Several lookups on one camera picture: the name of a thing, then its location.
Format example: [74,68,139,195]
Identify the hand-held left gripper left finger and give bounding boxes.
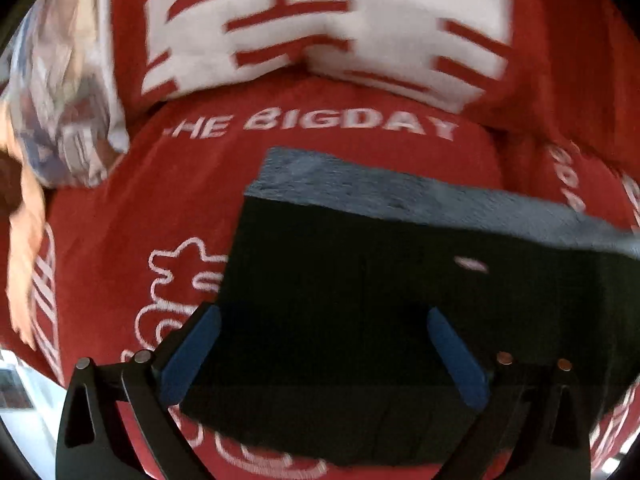
[56,304,222,480]

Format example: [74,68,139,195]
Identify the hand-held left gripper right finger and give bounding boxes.
[426,306,594,480]

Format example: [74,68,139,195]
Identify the black pants with grey lining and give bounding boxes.
[182,147,640,467]

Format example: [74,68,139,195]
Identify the red printed blanket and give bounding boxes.
[0,0,640,480]

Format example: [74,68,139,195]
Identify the tan object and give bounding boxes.
[0,102,52,352]

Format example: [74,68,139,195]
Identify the red and white pillow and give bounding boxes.
[100,0,313,111]
[280,0,518,113]

